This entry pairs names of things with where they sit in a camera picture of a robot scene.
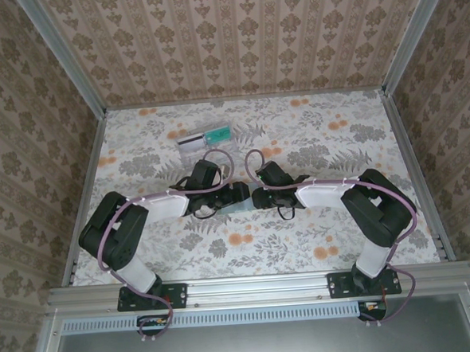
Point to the aluminium table side rail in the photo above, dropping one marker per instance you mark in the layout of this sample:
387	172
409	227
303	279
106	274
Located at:
85	193
415	173

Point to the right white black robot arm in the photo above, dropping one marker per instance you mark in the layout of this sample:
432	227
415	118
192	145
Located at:
324	194

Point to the teal plastic card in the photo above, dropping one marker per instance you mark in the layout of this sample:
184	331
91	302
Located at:
217	136

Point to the aluminium frame post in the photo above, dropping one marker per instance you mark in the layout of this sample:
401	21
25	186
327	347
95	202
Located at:
62	55
415	33

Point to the grey metal sheet panel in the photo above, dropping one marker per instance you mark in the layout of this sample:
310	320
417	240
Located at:
249	346

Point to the floral patterned table cover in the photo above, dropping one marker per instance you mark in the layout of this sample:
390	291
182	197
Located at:
263	246

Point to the green card holder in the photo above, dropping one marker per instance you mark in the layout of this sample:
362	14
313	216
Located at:
241	208

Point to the long aluminium base rail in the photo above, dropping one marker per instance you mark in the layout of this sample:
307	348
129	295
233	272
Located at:
258	288

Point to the aluminium table end rail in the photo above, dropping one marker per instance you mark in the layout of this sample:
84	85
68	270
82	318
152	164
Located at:
254	97

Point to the small electronics board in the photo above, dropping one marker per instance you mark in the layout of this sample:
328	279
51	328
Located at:
152	322
372	308

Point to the clear acrylic card box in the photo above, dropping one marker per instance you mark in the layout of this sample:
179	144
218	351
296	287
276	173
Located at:
217	153

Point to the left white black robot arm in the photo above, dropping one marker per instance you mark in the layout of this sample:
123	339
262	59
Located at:
165	206

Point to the white card with black stripe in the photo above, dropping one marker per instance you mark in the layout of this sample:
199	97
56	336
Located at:
192	145

